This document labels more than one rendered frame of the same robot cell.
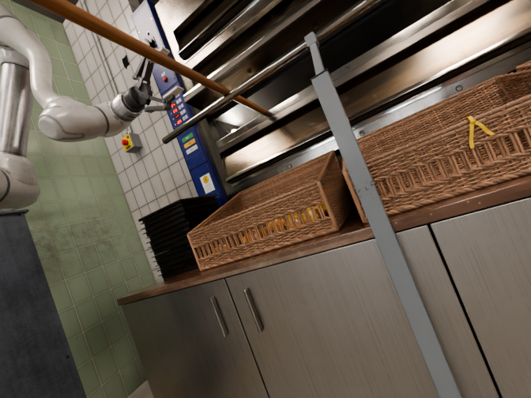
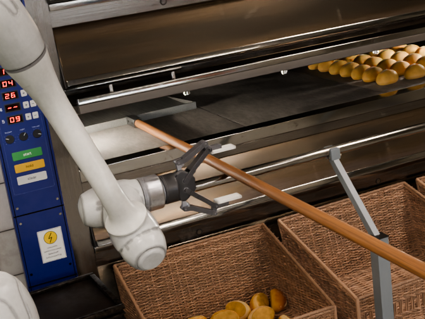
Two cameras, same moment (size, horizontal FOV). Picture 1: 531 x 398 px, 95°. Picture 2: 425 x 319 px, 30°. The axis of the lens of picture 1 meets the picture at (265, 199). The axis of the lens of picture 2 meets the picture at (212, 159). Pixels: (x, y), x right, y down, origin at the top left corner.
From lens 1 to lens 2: 2.07 m
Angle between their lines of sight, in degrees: 50
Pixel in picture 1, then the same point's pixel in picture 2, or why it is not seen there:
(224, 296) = not seen: outside the picture
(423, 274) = not seen: outside the picture
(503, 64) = (408, 169)
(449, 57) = (378, 149)
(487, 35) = (404, 140)
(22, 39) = (57, 86)
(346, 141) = (386, 290)
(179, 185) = not seen: outside the picture
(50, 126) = (157, 259)
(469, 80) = (386, 176)
